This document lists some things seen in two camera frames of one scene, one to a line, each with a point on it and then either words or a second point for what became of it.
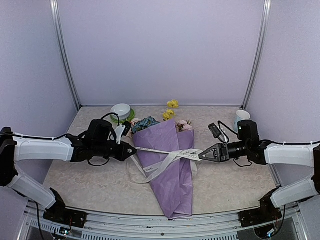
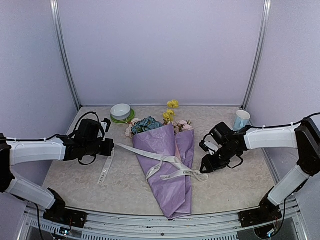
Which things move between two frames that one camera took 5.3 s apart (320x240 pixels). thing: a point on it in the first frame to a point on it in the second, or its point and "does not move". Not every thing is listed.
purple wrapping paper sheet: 174,186 does not move
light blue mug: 241,115 does not move
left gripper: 123,146 to 110,144
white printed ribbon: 192,154 to 198,175
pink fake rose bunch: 130,134 does not move
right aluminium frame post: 258,56 does not move
